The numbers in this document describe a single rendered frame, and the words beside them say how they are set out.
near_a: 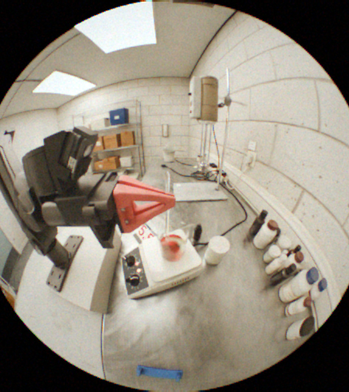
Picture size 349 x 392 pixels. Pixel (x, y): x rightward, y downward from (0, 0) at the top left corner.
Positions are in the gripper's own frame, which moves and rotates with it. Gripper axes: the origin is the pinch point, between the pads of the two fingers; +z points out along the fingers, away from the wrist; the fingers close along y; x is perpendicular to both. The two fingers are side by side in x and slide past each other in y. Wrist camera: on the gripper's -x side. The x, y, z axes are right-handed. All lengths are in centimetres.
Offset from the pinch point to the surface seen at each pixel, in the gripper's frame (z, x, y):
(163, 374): -7.1, 23.9, -31.0
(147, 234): -5.2, 22.5, 12.7
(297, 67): 49, -51, 7
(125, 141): -48, 8, 218
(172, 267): 0.3, 15.9, -3.1
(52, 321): -40, 26, -22
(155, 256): -2.9, 16.1, 0.5
